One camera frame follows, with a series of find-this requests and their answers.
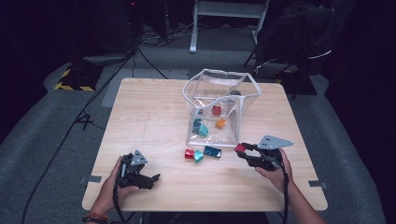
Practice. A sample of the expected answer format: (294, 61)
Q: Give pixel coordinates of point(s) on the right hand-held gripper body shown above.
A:
(269, 158)

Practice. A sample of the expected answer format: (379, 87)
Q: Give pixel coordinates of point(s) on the black chair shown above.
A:
(249, 59)

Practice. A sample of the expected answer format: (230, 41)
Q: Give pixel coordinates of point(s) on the red toy block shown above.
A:
(216, 109)
(239, 147)
(189, 153)

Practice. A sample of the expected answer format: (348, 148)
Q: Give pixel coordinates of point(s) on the dark cloth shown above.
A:
(295, 34)

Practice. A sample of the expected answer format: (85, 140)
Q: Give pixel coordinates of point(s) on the person's right hand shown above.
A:
(283, 175)

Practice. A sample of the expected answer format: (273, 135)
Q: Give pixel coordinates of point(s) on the dark equipment with red light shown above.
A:
(112, 25)

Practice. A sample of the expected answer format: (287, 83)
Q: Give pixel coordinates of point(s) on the orange toy block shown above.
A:
(220, 123)

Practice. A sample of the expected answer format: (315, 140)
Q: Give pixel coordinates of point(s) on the black yellow striped stand base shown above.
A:
(79, 77)

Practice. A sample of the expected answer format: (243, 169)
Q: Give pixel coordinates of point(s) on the grey flat stand foot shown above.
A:
(102, 58)

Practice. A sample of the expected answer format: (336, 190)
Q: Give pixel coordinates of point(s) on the transparent plastic bag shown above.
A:
(224, 137)

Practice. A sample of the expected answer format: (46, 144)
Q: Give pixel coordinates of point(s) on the person's left hand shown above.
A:
(107, 193)

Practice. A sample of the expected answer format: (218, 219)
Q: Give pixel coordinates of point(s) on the teal toy block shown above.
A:
(203, 130)
(198, 156)

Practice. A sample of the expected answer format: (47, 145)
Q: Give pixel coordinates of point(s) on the grey tape strip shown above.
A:
(93, 179)
(318, 184)

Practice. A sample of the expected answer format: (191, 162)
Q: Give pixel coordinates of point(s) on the dark blue toy block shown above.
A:
(196, 122)
(212, 151)

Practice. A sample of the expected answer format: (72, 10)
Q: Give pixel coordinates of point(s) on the white desk frame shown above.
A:
(193, 31)

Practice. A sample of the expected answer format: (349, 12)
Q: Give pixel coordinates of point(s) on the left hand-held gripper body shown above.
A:
(132, 177)

